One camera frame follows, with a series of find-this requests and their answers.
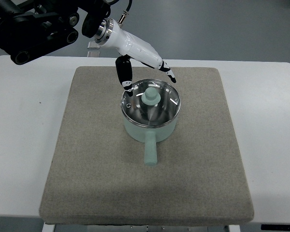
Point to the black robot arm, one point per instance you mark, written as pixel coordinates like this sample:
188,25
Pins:
35,28

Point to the black table control panel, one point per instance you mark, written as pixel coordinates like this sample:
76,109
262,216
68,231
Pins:
276,227

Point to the mint green saucepan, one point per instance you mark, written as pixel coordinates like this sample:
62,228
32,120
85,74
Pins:
149,131

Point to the glass lid with green knob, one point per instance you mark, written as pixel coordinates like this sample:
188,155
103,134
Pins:
154,103

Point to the grey felt mat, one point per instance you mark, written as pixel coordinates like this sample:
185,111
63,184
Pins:
102,176

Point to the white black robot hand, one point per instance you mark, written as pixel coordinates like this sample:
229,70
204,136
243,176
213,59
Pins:
129,46

